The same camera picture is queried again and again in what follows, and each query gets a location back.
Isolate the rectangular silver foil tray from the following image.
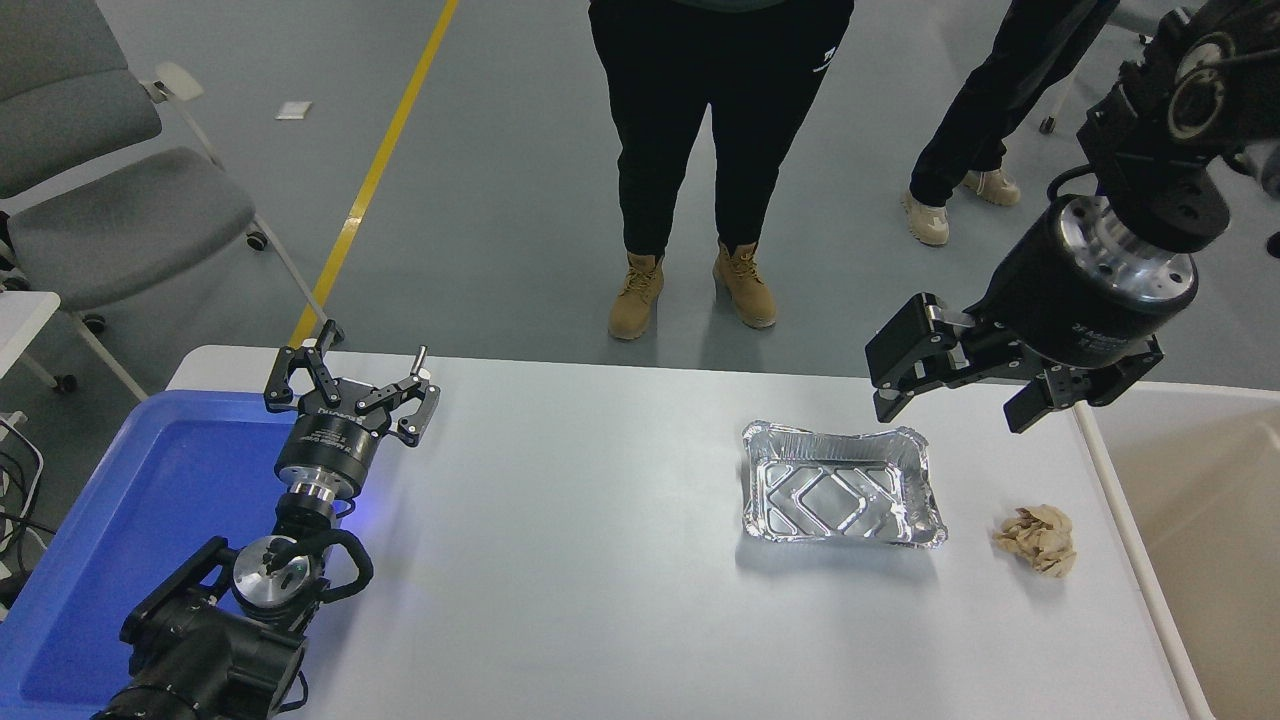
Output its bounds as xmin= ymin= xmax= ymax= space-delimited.
xmin=741 ymin=420 xmax=949 ymax=549

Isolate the grey padded rolling chair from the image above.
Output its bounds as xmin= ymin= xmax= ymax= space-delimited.
xmin=0 ymin=0 xmax=346 ymax=399

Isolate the crumpled tan paper ball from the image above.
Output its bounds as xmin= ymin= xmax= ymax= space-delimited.
xmin=992 ymin=503 xmax=1078 ymax=579

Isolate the large pale bin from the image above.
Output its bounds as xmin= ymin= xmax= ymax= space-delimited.
xmin=1070 ymin=378 xmax=1280 ymax=720

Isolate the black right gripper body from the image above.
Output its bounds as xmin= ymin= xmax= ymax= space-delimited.
xmin=965 ymin=203 xmax=1196 ymax=371

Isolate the cable bundle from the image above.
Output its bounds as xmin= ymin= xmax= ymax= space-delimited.
xmin=0 ymin=410 xmax=46 ymax=596

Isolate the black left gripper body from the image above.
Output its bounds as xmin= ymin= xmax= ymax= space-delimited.
xmin=276 ymin=385 xmax=391 ymax=494

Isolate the white side table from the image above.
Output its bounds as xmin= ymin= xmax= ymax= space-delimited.
xmin=0 ymin=290 xmax=63 ymax=381

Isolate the blue plastic tray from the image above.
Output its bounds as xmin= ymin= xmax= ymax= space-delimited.
xmin=0 ymin=388 xmax=346 ymax=716

